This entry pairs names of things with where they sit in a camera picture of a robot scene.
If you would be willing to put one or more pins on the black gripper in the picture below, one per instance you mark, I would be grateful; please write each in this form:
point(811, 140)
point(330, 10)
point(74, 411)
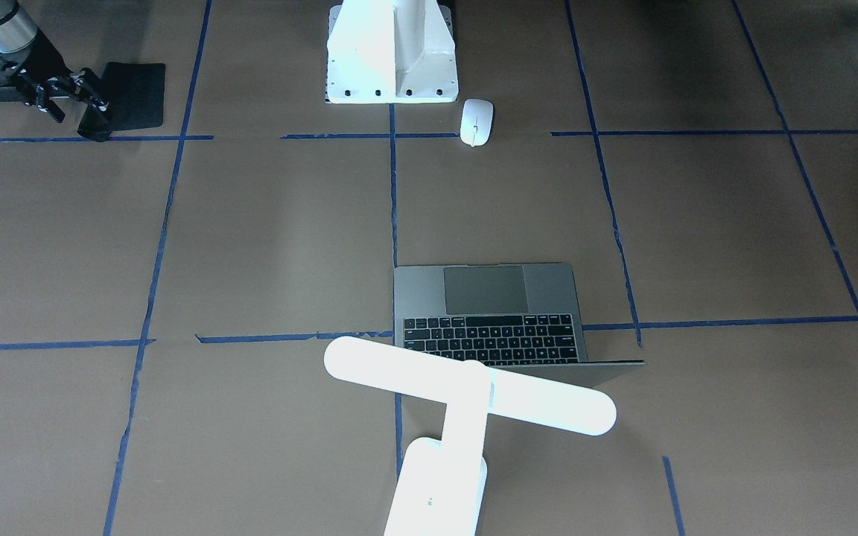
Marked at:
point(40, 65)

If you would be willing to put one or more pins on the black mouse pad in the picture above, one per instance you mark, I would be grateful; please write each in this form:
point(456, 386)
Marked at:
point(136, 94)

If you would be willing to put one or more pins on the grey laptop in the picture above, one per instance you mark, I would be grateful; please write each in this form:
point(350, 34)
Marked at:
point(523, 318)

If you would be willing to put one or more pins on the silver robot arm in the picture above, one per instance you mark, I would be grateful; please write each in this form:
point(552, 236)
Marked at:
point(17, 28)

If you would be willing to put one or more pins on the white computer mouse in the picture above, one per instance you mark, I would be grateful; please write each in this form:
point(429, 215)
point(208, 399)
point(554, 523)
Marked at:
point(477, 122)

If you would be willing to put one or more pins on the white desk lamp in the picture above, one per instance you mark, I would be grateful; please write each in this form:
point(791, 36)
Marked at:
point(441, 484)

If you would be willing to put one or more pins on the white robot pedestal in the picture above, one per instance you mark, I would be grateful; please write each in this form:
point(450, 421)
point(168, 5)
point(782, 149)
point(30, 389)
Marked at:
point(387, 52)

